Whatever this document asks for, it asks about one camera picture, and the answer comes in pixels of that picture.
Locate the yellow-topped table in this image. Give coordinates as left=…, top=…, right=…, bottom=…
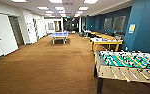
left=97, top=33, right=117, bottom=41
left=89, top=31, right=105, bottom=37

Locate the green-field foosball table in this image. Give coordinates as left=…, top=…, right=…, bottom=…
left=94, top=49, right=150, bottom=94

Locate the yellow wall sign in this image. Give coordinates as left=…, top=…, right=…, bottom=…
left=128, top=23, right=136, bottom=34

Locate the yellow air hockey table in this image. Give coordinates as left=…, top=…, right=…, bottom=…
left=89, top=36, right=124, bottom=55

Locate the blue ping pong table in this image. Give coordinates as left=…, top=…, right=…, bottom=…
left=48, top=31, right=70, bottom=45

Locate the interior glass window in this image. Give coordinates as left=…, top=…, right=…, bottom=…
left=103, top=17, right=114, bottom=31
left=112, top=15, right=127, bottom=33

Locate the small white table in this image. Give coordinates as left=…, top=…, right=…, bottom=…
left=83, top=29, right=92, bottom=38

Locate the white door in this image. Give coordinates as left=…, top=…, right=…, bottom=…
left=0, top=13, right=19, bottom=63

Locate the ceiling light panel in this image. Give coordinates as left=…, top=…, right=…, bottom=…
left=83, top=0, right=99, bottom=5
left=54, top=6, right=65, bottom=11
left=10, top=0, right=28, bottom=4
left=48, top=0, right=64, bottom=4
left=36, top=5, right=49, bottom=10
left=78, top=6, right=90, bottom=11

